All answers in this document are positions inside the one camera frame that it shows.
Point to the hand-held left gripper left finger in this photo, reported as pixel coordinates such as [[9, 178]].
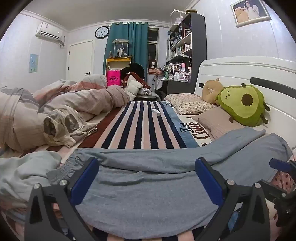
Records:
[[84, 179]]

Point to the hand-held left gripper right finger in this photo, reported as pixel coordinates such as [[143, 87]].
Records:
[[208, 181]]

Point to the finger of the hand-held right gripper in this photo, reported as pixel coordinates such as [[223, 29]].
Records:
[[278, 164], [281, 199]]

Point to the grey-blue pants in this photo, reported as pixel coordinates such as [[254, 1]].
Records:
[[150, 197]]

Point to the pink dotted cloth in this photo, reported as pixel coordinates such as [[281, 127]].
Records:
[[285, 180]]

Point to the white printed blanket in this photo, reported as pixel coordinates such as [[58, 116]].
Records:
[[196, 131]]

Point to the pink pillow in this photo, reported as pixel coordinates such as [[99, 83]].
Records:
[[217, 122]]

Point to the pale green garment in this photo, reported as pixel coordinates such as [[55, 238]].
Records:
[[23, 171]]

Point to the green avocado plush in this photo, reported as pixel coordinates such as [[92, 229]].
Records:
[[238, 109]]

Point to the striped blanket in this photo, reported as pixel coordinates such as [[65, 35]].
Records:
[[143, 127]]

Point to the pink grey duvet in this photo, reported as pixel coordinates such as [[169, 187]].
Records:
[[87, 99]]

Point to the floral pillow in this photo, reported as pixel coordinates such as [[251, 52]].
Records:
[[189, 103]]

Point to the white remote control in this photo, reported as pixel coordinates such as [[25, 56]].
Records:
[[155, 111]]

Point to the tan plush toy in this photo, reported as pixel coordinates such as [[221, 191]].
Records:
[[210, 91]]

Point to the dark desk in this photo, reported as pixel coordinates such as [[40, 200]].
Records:
[[178, 87]]

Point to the white bed headboard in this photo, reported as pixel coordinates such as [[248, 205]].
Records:
[[231, 71]]

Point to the pink shopping bag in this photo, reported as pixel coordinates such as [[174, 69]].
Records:
[[113, 78]]

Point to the white door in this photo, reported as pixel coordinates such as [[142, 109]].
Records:
[[81, 60]]

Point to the black garment heap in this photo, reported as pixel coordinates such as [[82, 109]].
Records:
[[135, 69]]

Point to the yellow shelf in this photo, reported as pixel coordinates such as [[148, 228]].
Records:
[[118, 60]]

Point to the mannequin head with wig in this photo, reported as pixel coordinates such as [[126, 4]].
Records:
[[153, 64]]

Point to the glass display case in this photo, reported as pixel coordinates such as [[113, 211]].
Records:
[[120, 48]]

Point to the dark bookshelf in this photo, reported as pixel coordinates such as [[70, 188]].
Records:
[[198, 41]]

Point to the window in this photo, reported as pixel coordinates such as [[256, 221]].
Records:
[[153, 48]]

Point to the teal curtain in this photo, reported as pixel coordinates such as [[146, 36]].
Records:
[[136, 44]]

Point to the white air conditioner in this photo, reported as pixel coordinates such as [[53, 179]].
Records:
[[49, 31]]

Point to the small wall poster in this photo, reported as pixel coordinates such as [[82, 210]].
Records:
[[33, 63]]

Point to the round wall clock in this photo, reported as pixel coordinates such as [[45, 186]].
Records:
[[102, 32]]

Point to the framed wall picture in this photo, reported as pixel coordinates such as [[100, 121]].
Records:
[[249, 11]]

